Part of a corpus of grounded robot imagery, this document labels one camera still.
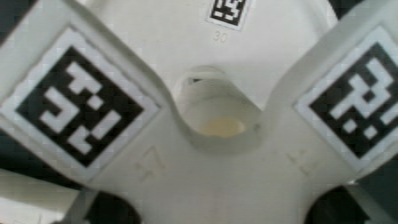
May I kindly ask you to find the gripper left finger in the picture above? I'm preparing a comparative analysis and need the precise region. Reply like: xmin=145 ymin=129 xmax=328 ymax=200
xmin=58 ymin=188 xmax=140 ymax=224

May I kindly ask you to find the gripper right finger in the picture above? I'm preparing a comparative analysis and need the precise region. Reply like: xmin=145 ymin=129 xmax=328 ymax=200
xmin=303 ymin=185 xmax=398 ymax=224

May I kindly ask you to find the white cross-shaped table base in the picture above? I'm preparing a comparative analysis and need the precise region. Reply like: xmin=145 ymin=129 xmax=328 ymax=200
xmin=0 ymin=0 xmax=398 ymax=224

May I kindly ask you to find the white cylindrical table leg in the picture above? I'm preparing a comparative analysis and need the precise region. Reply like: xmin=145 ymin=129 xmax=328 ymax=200
xmin=173 ymin=66 xmax=260 ymax=138

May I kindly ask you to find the white round table top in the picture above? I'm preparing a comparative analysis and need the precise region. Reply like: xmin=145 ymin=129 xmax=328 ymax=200
xmin=76 ymin=0 xmax=337 ymax=106

